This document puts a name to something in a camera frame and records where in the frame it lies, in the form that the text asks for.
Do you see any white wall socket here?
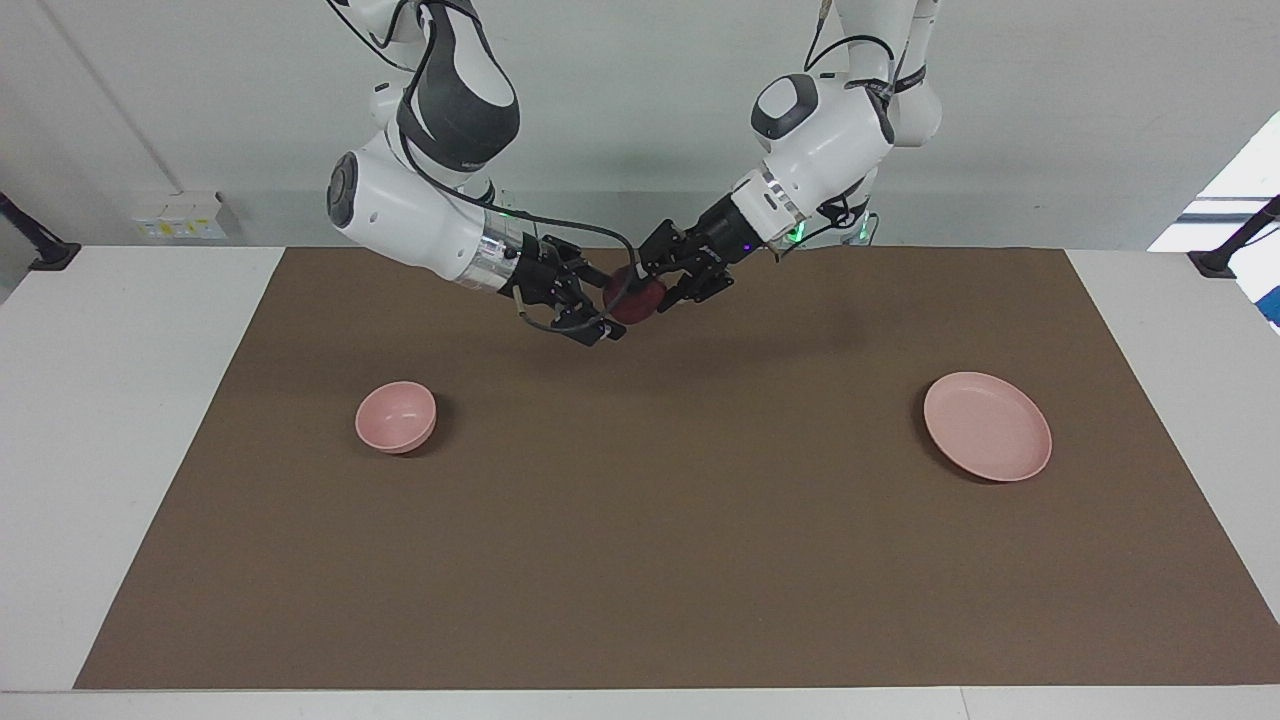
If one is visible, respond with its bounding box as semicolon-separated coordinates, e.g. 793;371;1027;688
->
130;192;241;241

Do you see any pink bowl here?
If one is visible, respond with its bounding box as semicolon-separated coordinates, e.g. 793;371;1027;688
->
355;380;438;455

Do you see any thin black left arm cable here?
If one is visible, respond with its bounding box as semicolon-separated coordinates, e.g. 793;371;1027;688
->
803;0;901;101

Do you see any pink plate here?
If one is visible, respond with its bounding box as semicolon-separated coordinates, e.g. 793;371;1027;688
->
923;372;1053;483

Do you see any brown table mat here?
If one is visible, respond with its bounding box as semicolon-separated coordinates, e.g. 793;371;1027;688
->
75;247;1280;691

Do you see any black clamp stand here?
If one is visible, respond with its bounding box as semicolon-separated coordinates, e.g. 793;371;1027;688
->
0;192;81;271
1188;195;1280;279

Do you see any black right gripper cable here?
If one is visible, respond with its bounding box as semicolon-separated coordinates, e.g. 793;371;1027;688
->
405;100;641;336

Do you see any dark red apple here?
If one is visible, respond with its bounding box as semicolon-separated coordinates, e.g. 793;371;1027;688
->
603;265;668;325

